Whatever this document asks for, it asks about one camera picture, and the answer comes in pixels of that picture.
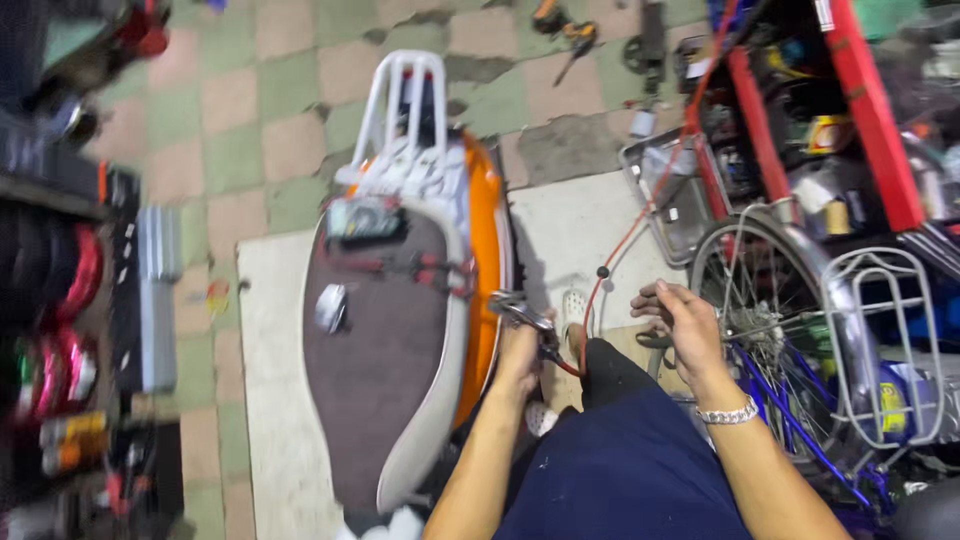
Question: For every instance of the person's left hand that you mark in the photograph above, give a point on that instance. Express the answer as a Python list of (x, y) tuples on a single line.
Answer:
[(519, 364)]

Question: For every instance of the person's right hand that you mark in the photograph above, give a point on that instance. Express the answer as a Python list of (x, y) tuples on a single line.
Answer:
[(694, 337)]

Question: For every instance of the person's right fingers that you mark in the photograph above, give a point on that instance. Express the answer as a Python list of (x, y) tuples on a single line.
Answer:
[(660, 304)]

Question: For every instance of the person's left fingers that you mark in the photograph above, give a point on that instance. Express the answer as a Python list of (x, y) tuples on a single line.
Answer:
[(541, 341)]

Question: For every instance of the metal air nozzle gun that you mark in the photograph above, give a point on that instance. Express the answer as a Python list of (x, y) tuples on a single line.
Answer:
[(517, 309)]

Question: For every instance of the white perforated clog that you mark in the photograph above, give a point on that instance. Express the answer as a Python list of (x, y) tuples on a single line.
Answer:
[(540, 418), (575, 309)]

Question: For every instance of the grey metal tray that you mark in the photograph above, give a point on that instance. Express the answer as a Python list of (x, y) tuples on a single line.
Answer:
[(679, 221)]

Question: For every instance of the person's navy trousers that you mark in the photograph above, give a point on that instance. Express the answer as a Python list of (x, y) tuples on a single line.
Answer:
[(622, 465)]

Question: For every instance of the orange scooter with brown seat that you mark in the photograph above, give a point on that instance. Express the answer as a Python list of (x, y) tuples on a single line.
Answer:
[(390, 352)]

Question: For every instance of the blue bicycle with silver carrier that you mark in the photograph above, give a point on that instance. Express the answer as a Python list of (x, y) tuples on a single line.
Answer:
[(825, 262)]

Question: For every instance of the small white can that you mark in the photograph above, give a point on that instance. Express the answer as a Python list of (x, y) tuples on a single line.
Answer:
[(643, 123)]

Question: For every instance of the small silver gadget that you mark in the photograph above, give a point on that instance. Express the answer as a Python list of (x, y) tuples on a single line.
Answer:
[(331, 307)]

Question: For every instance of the grey multimeter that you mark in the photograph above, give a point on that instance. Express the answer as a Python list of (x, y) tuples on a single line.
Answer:
[(365, 219)]

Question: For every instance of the black machine part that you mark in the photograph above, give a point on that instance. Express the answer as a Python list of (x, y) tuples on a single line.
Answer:
[(649, 41)]

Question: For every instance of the orange power drill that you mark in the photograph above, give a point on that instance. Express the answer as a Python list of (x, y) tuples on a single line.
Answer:
[(579, 34)]

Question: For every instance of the red tool rack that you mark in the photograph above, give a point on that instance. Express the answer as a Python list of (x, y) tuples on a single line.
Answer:
[(870, 112)]

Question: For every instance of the orange and black tool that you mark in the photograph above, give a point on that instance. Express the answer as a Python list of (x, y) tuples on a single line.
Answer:
[(547, 15)]

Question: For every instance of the colourful floor sticker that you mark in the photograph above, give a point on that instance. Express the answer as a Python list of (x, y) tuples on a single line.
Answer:
[(217, 297)]

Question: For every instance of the grey ribbed box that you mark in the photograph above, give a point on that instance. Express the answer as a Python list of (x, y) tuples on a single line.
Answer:
[(157, 300)]

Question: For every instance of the dark shelf of goods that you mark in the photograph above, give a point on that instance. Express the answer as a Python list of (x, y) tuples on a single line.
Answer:
[(52, 300)]

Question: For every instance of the red and black vehicle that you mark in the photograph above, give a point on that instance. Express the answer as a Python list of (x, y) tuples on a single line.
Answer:
[(112, 45)]

